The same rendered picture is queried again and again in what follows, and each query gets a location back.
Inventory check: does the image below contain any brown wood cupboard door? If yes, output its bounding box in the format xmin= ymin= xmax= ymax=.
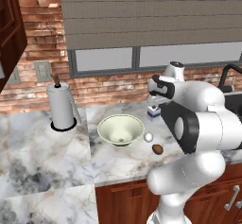
xmin=95 ymin=180 xmax=163 ymax=224
xmin=183 ymin=168 xmax=242 ymax=224

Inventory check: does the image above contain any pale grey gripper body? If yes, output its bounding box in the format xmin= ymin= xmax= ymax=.
xmin=147 ymin=95 xmax=171 ymax=109

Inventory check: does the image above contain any brown egg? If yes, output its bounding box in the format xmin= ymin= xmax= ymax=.
xmin=151 ymin=144 xmax=164 ymax=156

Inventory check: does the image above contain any dark wood wall cupboard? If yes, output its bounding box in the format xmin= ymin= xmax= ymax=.
xmin=0 ymin=0 xmax=29 ymax=94

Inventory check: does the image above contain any grey framed window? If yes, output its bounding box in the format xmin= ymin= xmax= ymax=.
xmin=67 ymin=41 xmax=242 ymax=79

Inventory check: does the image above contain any blue and white milk carton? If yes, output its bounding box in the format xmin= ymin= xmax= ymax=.
xmin=147 ymin=105 xmax=163 ymax=123

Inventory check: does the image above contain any black tap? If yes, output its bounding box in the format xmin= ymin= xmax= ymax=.
xmin=218 ymin=63 xmax=242 ymax=94

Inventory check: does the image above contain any grey window blind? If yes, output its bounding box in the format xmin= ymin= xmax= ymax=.
xmin=58 ymin=0 xmax=242 ymax=51

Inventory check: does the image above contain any white paper towel roll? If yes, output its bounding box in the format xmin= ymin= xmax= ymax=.
xmin=45 ymin=73 xmax=78 ymax=133

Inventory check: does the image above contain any grey wall socket plate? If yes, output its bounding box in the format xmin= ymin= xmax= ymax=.
xmin=6 ymin=66 xmax=22 ymax=86
xmin=33 ymin=60 xmax=53 ymax=84

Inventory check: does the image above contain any pale green bowl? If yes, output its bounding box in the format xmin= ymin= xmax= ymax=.
xmin=96 ymin=113 xmax=146 ymax=147

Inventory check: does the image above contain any white egg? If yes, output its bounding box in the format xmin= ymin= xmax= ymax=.
xmin=143 ymin=131 xmax=154 ymax=143

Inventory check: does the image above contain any dark sink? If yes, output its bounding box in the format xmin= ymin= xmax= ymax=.
xmin=223 ymin=92 xmax=242 ymax=123

